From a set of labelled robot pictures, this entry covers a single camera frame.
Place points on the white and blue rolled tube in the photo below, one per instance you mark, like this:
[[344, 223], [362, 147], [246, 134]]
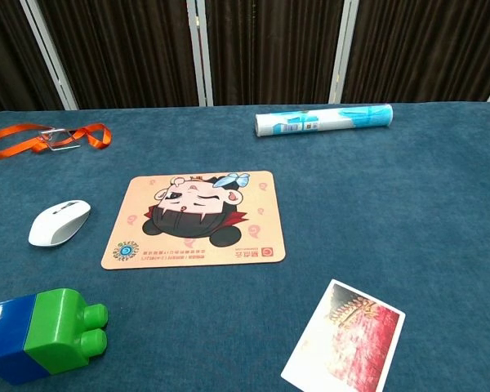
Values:
[[330, 120]]

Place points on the blue felt table cover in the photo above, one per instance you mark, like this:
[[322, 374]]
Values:
[[392, 204]]

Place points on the green toy building block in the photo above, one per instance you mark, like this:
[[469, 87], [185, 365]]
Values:
[[57, 326]]

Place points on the cartoon character mouse pad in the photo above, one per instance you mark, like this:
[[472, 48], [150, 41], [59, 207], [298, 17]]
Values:
[[269, 212]]

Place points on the red and white postcard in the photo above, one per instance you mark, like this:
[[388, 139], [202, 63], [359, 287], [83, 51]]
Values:
[[351, 343]]

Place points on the clear plastic badge holder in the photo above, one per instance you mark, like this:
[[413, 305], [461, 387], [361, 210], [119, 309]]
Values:
[[61, 141]]

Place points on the blue toy building block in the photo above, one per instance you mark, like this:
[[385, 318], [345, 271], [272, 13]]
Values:
[[8, 347]]

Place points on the white computer mouse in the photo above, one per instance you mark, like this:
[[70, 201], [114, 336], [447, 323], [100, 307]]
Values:
[[57, 222]]

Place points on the dark curtain partition panel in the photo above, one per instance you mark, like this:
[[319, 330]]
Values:
[[126, 49], [424, 49], [8, 49], [269, 49]]

